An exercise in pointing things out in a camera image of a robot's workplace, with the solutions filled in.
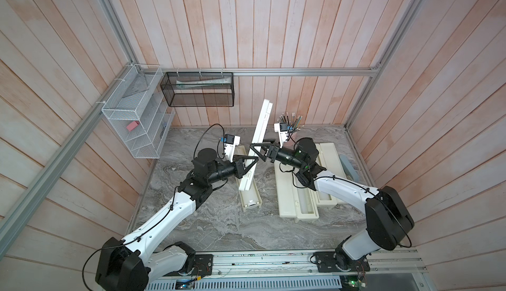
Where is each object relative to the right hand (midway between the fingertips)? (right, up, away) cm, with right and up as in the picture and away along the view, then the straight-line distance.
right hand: (252, 145), depth 72 cm
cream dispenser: (-1, -24, +13) cm, 27 cm away
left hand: (+2, -6, -3) cm, 7 cm away
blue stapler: (+49, -13, +23) cm, 56 cm away
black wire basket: (-28, +30, +31) cm, 52 cm away
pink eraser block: (-51, +8, +10) cm, 52 cm away
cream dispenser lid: (+38, -7, +23) cm, 45 cm away
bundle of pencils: (+24, +12, +35) cm, 44 cm away
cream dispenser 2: (+25, -26, +15) cm, 39 cm away
